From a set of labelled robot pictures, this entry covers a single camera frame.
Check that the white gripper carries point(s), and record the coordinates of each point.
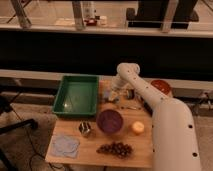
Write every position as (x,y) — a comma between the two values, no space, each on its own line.
(117,84)

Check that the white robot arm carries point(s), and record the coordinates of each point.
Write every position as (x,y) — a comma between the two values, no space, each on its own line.
(173,134)

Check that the metal can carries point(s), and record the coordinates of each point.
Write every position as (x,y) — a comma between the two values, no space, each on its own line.
(130,94)

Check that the metal spoon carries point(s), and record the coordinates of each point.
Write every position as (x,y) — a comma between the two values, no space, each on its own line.
(129,107)

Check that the purple bowl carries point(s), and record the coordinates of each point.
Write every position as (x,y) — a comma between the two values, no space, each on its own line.
(109,121)

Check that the green plastic tray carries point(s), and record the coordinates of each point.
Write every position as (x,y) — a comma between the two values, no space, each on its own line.
(77,96)

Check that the orange-brown bowl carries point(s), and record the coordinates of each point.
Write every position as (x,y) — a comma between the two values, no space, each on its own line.
(162,85)

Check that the small metal cup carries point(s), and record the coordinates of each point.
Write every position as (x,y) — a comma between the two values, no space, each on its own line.
(85,129)

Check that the bunch of dark grapes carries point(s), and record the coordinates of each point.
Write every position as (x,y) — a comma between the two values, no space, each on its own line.
(117,149)

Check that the black chair base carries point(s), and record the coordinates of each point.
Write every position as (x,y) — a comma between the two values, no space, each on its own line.
(6,107)

